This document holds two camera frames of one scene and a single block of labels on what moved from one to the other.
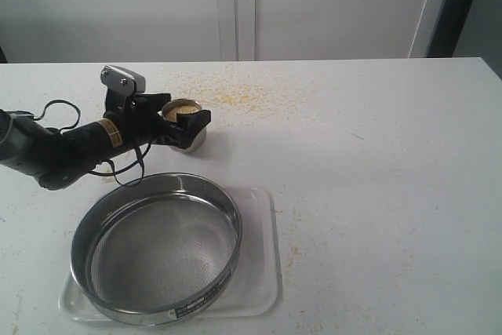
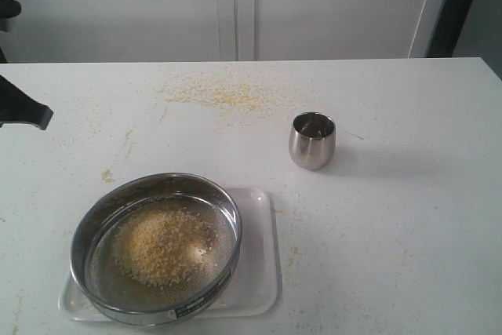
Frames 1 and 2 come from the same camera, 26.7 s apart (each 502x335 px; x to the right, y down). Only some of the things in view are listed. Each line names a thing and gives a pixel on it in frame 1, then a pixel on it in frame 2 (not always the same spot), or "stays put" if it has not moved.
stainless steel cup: x=198 y=143 -> x=312 y=140
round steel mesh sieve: x=155 y=249 stays put
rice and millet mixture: x=172 y=113 -> x=166 y=247
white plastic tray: x=255 y=289 stays put
